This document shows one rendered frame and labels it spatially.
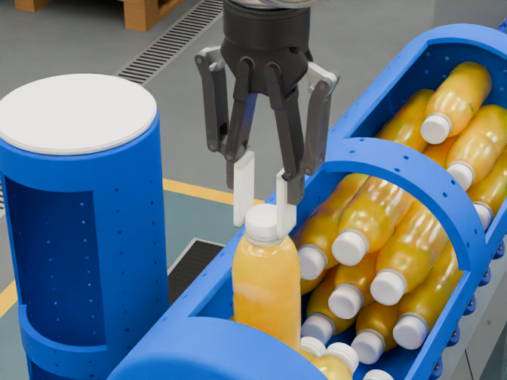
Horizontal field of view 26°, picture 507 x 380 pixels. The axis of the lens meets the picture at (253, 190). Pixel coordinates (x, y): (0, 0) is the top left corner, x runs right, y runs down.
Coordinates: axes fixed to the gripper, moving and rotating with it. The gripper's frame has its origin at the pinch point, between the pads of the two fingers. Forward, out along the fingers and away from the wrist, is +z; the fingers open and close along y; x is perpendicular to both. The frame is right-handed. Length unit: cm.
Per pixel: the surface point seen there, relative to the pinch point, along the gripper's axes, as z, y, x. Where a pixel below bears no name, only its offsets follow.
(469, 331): 43, -11, -43
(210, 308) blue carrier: 27.5, 13.8, -13.4
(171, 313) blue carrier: 15.7, 9.5, 2.4
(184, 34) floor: 132, 179, -292
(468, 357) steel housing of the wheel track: 47, -12, -42
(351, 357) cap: 24.2, -6.3, -9.0
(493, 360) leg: 84, -7, -88
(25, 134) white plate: 31, 65, -45
